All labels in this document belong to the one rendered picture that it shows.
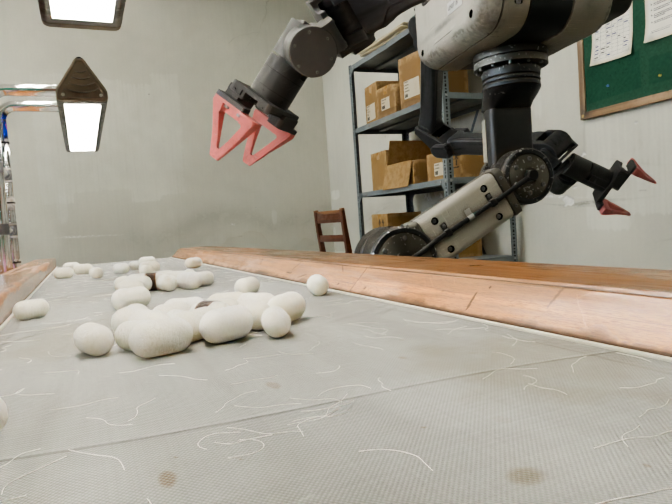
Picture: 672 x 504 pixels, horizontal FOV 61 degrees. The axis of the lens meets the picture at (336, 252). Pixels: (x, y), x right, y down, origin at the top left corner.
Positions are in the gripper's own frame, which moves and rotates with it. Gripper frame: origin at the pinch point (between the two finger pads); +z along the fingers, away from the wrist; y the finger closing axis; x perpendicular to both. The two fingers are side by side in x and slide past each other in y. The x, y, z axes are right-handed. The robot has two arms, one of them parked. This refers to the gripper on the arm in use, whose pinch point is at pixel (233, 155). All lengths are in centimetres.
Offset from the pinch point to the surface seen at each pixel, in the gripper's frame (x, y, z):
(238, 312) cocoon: -24.9, -40.4, -0.8
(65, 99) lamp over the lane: 33.6, 6.2, 10.8
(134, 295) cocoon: -11.6, -27.1, 10.6
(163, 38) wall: 287, 368, 33
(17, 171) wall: 288, 291, 177
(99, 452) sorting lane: -29, -57, -2
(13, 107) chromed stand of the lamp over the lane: 63, 28, 27
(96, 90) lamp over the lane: 31.7, 9.4, 7.2
